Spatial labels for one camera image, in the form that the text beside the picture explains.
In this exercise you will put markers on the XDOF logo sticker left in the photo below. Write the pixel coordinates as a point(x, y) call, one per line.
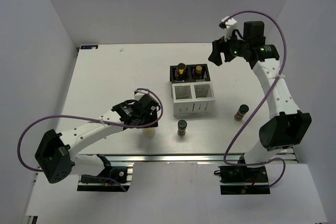
point(89, 47)

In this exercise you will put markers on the spice jar black lid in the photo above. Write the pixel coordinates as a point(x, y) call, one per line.
point(181, 127)
point(241, 112)

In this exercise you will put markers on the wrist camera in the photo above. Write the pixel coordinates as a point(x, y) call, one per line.
point(228, 25)
point(138, 94)

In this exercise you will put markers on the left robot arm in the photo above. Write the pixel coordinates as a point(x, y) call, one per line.
point(59, 154)

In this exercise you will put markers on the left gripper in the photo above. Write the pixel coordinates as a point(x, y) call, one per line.
point(151, 118)

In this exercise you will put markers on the brown bottle gold cap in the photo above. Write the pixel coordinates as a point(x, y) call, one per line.
point(198, 72)

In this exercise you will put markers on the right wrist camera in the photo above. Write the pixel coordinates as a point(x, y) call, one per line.
point(228, 25)

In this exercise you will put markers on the tall dark sauce bottle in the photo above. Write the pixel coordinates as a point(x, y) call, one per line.
point(181, 72)

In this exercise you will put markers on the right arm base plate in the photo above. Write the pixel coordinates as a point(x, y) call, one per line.
point(236, 180)

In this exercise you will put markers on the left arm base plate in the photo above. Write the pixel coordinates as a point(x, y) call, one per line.
point(116, 180)

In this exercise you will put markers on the white squeeze bottle yellow cap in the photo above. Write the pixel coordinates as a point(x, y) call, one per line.
point(149, 131)

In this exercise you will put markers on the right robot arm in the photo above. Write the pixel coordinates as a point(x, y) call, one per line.
point(287, 124)

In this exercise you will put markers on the black metal organizer rack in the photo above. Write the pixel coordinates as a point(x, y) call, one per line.
point(190, 74)

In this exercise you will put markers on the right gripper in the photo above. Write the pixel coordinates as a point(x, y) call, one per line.
point(220, 46)

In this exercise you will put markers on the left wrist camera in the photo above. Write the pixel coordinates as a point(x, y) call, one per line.
point(138, 94)

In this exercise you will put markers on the white metal organizer rack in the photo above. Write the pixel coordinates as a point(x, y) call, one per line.
point(192, 98)

